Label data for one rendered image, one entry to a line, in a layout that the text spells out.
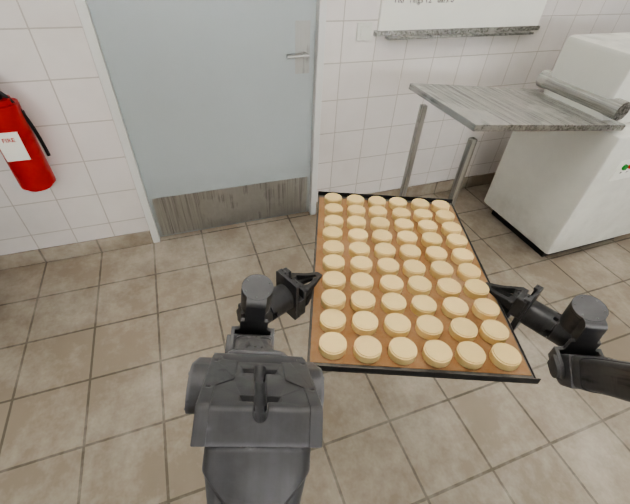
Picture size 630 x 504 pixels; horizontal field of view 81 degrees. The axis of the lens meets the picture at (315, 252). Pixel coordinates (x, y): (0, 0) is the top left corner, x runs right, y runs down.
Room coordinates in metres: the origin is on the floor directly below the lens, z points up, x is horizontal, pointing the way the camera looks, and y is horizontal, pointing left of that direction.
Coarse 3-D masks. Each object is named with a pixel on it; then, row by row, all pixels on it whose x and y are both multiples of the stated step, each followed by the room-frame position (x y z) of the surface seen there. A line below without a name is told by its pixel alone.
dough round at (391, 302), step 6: (384, 294) 0.51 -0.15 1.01; (390, 294) 0.51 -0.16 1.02; (396, 294) 0.51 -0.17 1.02; (384, 300) 0.49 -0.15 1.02; (390, 300) 0.49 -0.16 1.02; (396, 300) 0.50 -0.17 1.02; (402, 300) 0.50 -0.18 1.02; (384, 306) 0.48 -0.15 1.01; (390, 306) 0.48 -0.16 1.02; (396, 306) 0.48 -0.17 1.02; (402, 306) 0.48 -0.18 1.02; (390, 312) 0.47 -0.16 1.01; (396, 312) 0.47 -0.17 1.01; (402, 312) 0.48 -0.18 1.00
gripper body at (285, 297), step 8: (280, 272) 0.53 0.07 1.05; (280, 280) 0.52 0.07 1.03; (288, 280) 0.51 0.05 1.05; (296, 280) 0.51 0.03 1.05; (280, 288) 0.50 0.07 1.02; (288, 288) 0.51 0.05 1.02; (296, 288) 0.49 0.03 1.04; (272, 296) 0.48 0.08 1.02; (280, 296) 0.49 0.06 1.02; (288, 296) 0.49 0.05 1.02; (296, 296) 0.49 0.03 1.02; (272, 304) 0.47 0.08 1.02; (280, 304) 0.47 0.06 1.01; (288, 304) 0.48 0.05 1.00; (296, 304) 0.49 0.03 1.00; (272, 312) 0.46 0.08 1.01; (280, 312) 0.46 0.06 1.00; (288, 312) 0.50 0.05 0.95; (296, 312) 0.49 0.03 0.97
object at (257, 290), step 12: (252, 276) 0.46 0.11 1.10; (264, 276) 0.47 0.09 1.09; (252, 288) 0.44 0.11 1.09; (264, 288) 0.44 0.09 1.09; (252, 300) 0.41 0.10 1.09; (264, 300) 0.42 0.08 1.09; (252, 312) 0.40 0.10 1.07; (264, 312) 0.41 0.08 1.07; (240, 324) 0.40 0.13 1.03; (252, 324) 0.41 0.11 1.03; (264, 324) 0.41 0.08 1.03; (228, 336) 0.39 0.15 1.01; (228, 348) 0.37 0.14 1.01
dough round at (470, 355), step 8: (464, 344) 0.39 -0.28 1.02; (472, 344) 0.40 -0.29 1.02; (456, 352) 0.38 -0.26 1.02; (464, 352) 0.38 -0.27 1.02; (472, 352) 0.38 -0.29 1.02; (480, 352) 0.38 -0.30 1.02; (464, 360) 0.36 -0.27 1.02; (472, 360) 0.36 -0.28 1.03; (480, 360) 0.36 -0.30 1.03; (472, 368) 0.35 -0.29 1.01
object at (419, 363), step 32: (320, 224) 0.78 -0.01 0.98; (416, 224) 0.81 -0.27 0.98; (320, 256) 0.64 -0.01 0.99; (448, 256) 0.67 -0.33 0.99; (320, 288) 0.54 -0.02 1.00; (384, 320) 0.46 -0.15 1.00; (416, 320) 0.46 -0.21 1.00; (448, 320) 0.47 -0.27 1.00; (480, 320) 0.47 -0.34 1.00; (352, 352) 0.38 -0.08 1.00; (384, 352) 0.38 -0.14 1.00
